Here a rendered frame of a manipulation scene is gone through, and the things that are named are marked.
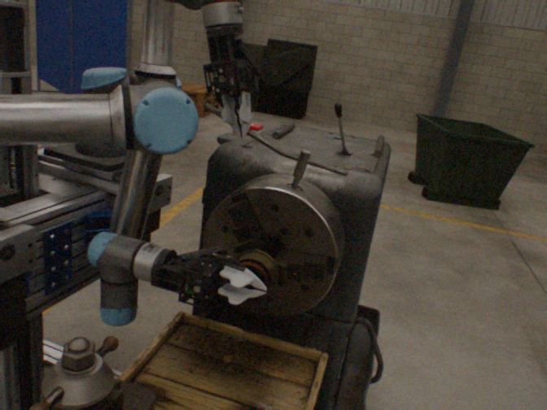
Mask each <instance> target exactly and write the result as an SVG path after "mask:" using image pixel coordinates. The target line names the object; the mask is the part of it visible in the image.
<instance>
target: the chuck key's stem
mask: <svg viewBox="0 0 547 410"><path fill-rule="evenodd" d="M310 155H311V152H310V151H308V150H301V152H300V160H299V161H297V164H296V166H295V171H294V173H293V177H294V179H293V182H292V184H291V188H293V189H296V190H297V187H298V184H299V182H300V179H302V178H303V175H304V172H305V169H306V167H307V162H308V160H309V157H310Z"/></svg>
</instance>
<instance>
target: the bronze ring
mask: <svg viewBox="0 0 547 410"><path fill-rule="evenodd" d="M237 261H238V262H239V263H241V264H242V265H244V266H245V267H246V268H247V269H248V270H250V271H251V272H252V273H254V274H255V275H256V276H257V277H258V278H259V279H260V280H261V281H262V282H263V283H264V285H265V286H266V287H267V290H268V289H269V288H271V287H272V286H273V285H274V283H275V282H276V280H277V279H278V267H277V265H276V263H275V261H274V259H273V258H272V257H271V256H270V255H268V254H267V253H265V252H264V251H260V250H248V251H244V252H243V253H242V254H241V255H240V256H239V257H238V258H237ZM259 297H260V296H258V297H255V298H248V299H246V300H254V299H258V298H259Z"/></svg>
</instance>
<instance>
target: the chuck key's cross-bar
mask: <svg viewBox="0 0 547 410"><path fill-rule="evenodd" d="M203 107H204V108H206V109H207V110H209V111H210V112H212V113H213V114H215V115H216V116H219V117H220V118H222V117H221V111H219V110H217V109H216V108H215V107H213V106H211V105H210V104H208V103H207V102H206V103H205V104H204V106H203ZM247 135H248V136H250V137H252V138H254V139H255V140H257V141H258V142H260V143H262V144H263V145H265V146H267V147H268V148H269V149H271V150H273V151H275V152H276V153H278V154H279V155H281V156H283V157H286V158H288V159H293V160H296V161H299V160H300V156H299V155H294V154H292V153H289V152H286V151H284V150H282V149H280V148H279V147H277V146H275V145H274V144H273V143H271V142H269V141H267V140H266V139H264V138H263V137H261V136H260V135H258V134H256V133H254V132H253V131H251V130H250V129H249V130H248V131H247ZM307 164H309V165H312V166H314V167H317V168H322V169H325V170H327V171H330V172H335V173H338V174H340V175H343V176H347V175H348V171H346V170H343V169H341V168H336V167H333V166H330V165H328V164H323V163H320V162H317V161H315V160H312V159H309V160H308V162H307Z"/></svg>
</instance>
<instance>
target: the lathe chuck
mask: <svg viewBox="0 0 547 410"><path fill-rule="evenodd" d="M292 182H293V180H291V179H287V178H282V177H265V178H261V179H257V180H254V181H250V182H248V183H247V184H245V185H242V186H241V187H239V188H238V189H237V190H236V191H235V192H233V193H232V194H230V195H229V196H228V197H226V198H225V199H223V200H222V201H221V202H220V203H219V204H218V205H217V206H216V207H215V209H214V210H213V211H212V214H211V215H210V217H209V218H208V221H207V224H206V226H205V229H204V232H203V249H206V248H210V247H214V246H222V247H223V248H224V249H226V250H227V255H228V256H230V257H232V258H234V259H236V260H237V258H238V257H239V256H240V254H239V252H238V250H237V248H236V246H237V245H238V240H237V238H236V237H235V235H234V232H233V230H234V229H235V228H236V227H235V225H234V222H233V221H232V219H231V217H230V214H229V213H228V211H227V208H229V207H230V206H231V205H232V204H233V202H232V200H231V197H232V196H233V195H235V194H237V193H240V192H242V191H245V193H246V195H247V197H248V199H249V201H250V203H251V205H252V207H253V209H254V211H255V213H256V215H257V217H258V219H259V221H260V223H261V225H262V227H263V229H264V231H265V233H266V235H267V236H272V237H274V238H276V239H278V240H279V241H280V242H281V243H282V244H283V245H284V247H285V248H286V250H289V251H298V252H303V253H308V254H313V255H323V256H328V257H333V258H336V263H335V271H334V273H326V276H325V279H324V281H320V280H316V279H311V278H306V277H303V278H302V281H295V280H291V279H287V280H286V282H285V283H282V282H278V281H276V282H275V283H274V285H273V286H272V287H271V288H269V289H268V290H267V291H266V294H263V295H262V296H260V297H259V298H258V299H254V300H245V301H243V303H242V304H241V306H240V307H241V308H244V309H246V310H248V311H249V312H254V313H255V314H259V315H262V316H271V317H284V316H294V315H297V314H300V313H302V312H305V311H307V310H309V309H310V308H312V307H314V306H315V305H316V304H318V303H319V302H320V301H321V300H322V299H323V298H324V297H325V296H326V294H327V293H328V291H329V290H330V288H331V286H332V284H333V282H334V279H335V276H336V273H337V271H338V268H339V264H340V261H341V259H342V254H343V246H344V243H343V235H342V231H341V228H340V225H339V221H338V219H337V217H336V215H335V213H334V212H333V210H332V208H331V207H330V205H329V204H328V203H327V202H326V200H325V199H324V198H323V197H322V196H321V195H320V194H318V193H317V192H316V191H314V190H312V189H311V188H309V187H308V186H306V185H304V184H302V183H300V182H299V184H298V187H299V188H300V189H301V190H293V189H292V188H290V187H288V186H287V185H291V184H292Z"/></svg>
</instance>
